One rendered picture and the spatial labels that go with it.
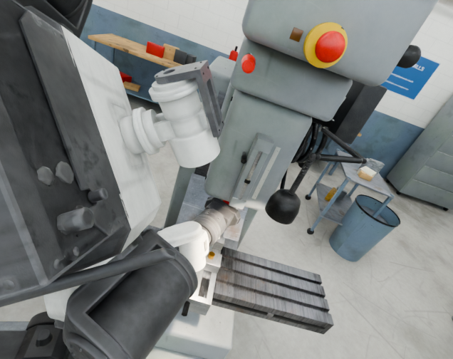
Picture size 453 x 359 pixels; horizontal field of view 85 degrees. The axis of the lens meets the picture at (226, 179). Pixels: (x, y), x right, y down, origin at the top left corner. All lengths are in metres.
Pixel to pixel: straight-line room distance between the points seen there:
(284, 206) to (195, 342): 0.63
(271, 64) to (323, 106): 0.14
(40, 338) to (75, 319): 0.90
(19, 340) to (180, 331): 0.61
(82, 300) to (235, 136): 0.45
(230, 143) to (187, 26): 4.41
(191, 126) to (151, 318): 0.24
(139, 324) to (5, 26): 0.30
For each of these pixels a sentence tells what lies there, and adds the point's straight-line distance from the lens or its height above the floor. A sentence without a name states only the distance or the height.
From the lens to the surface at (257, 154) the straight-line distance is 0.60.
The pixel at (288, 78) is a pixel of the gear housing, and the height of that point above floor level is 1.69.
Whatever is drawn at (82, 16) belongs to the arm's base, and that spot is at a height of 1.69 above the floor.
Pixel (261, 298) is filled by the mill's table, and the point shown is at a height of 0.93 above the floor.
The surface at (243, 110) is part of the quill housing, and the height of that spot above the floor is 1.59.
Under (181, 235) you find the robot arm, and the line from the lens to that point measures 0.62.
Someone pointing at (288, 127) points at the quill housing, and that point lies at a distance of 0.62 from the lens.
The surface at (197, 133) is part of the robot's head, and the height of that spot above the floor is 1.62.
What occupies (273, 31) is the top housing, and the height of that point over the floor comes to 1.75.
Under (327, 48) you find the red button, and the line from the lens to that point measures 0.41.
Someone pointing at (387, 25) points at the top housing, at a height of 1.81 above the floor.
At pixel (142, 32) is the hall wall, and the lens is 5.19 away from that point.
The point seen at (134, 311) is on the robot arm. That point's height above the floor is 1.45.
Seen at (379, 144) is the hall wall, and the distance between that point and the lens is 5.94.
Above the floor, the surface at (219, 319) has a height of 0.85.
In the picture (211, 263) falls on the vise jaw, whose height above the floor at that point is 1.04.
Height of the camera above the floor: 1.75
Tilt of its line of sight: 32 degrees down
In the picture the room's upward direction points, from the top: 22 degrees clockwise
